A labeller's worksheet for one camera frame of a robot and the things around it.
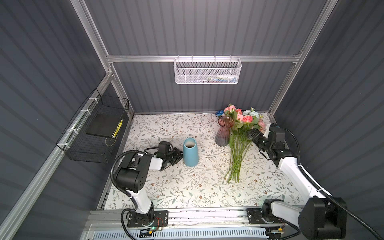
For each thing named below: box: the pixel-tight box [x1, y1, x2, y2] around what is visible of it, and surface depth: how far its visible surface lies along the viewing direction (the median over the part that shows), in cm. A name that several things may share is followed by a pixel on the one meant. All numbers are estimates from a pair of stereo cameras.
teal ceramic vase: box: [183, 137, 199, 167], surface depth 83 cm
